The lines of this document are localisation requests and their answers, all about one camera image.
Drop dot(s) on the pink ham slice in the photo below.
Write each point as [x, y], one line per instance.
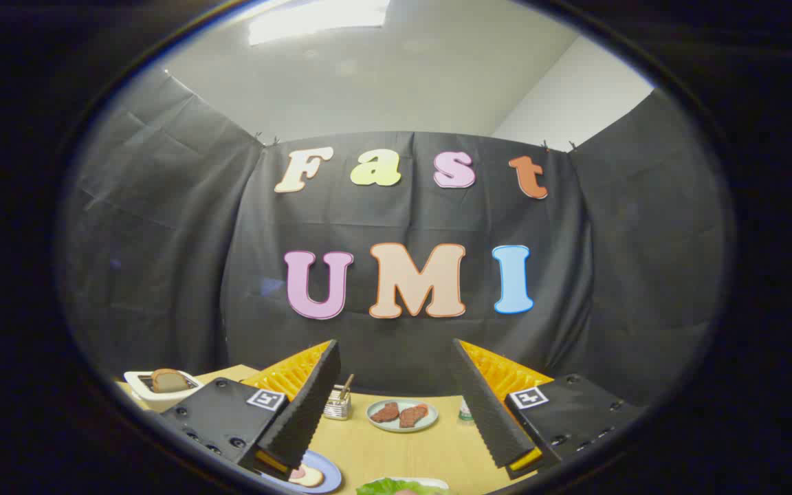
[297, 473]

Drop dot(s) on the brown meat patty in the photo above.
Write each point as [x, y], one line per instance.
[413, 416]
[386, 412]

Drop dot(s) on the blue plate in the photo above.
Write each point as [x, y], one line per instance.
[331, 474]

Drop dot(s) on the white plate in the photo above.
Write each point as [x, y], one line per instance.
[434, 482]

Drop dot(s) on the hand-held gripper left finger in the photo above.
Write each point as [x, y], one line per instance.
[310, 402]

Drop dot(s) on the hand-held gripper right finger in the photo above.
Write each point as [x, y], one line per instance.
[485, 405]

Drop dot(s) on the green lettuce leaf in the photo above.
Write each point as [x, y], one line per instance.
[386, 488]

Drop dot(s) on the pale green plate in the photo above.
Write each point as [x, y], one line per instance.
[430, 417]

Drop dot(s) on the white toaster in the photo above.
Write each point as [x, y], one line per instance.
[138, 395]

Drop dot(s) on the clear water bottle green label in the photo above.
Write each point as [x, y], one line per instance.
[465, 411]

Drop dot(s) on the bread slice under ham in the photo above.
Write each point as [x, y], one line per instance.
[312, 478]

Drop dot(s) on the black backdrop cloth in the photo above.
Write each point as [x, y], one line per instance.
[183, 261]

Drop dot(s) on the plain bread slice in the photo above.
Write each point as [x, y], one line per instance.
[168, 380]

